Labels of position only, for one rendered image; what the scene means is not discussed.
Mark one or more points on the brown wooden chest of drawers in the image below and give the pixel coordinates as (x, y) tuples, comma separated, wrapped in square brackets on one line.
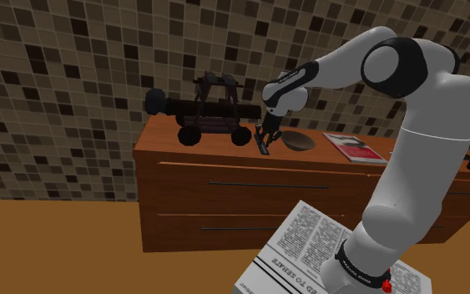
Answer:
[(185, 195)]

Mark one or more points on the red and white book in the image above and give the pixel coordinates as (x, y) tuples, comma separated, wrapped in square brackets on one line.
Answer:
[(354, 148)]

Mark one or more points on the dark wheeled cannon model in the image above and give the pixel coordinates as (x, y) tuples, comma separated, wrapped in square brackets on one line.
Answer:
[(202, 110)]

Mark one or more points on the newspaper patterned robot stand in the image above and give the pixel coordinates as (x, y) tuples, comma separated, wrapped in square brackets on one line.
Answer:
[(299, 240)]

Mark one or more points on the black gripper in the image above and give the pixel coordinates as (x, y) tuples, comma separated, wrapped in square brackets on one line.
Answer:
[(272, 123)]

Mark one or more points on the brown bowl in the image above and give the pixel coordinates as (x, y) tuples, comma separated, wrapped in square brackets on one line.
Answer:
[(297, 141)]

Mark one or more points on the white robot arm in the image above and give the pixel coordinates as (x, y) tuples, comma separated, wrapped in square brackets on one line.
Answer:
[(430, 154)]

